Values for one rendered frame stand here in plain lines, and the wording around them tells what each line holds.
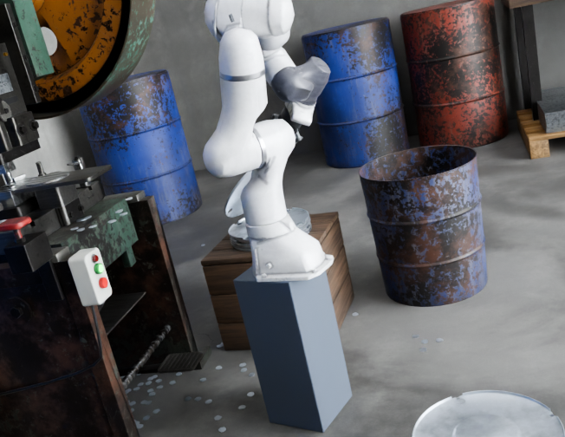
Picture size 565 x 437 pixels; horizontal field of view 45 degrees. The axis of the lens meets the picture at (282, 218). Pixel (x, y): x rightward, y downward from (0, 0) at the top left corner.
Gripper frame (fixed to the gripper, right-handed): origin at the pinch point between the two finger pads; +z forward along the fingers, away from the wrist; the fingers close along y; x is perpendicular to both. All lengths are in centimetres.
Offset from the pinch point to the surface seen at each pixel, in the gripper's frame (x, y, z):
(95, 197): 46, 25, 24
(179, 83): -200, 185, 166
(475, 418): 58, -94, -32
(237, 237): 11.2, -8.8, 26.5
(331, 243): -12.0, -31.2, 18.9
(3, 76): 65, 54, -6
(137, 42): 21, 50, -13
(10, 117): 69, 43, -2
